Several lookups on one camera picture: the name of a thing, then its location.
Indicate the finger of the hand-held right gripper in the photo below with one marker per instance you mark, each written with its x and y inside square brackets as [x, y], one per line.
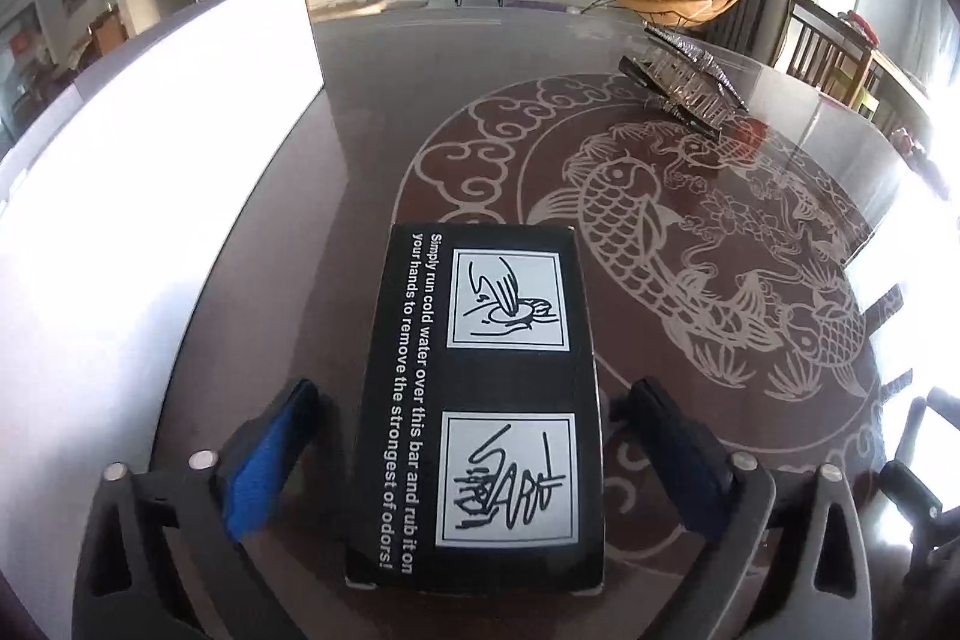
[907, 488]

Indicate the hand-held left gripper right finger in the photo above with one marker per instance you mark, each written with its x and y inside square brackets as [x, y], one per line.
[682, 460]

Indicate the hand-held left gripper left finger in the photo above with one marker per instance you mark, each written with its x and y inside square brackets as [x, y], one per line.
[259, 467]

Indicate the black box with white pictures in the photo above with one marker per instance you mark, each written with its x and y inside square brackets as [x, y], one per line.
[510, 377]

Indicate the dark patterned glass desktop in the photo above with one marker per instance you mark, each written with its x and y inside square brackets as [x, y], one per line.
[375, 160]

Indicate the wooden side table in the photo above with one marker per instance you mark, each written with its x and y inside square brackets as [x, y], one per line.
[892, 85]

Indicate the dark wooden chair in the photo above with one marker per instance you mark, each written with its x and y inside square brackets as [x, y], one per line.
[817, 48]

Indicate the brown wooden cabinet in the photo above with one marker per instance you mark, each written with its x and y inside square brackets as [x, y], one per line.
[103, 34]

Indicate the red cloth item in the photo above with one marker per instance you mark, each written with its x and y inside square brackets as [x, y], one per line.
[859, 27]

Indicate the purple floor mat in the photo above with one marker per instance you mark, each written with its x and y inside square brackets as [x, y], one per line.
[536, 3]

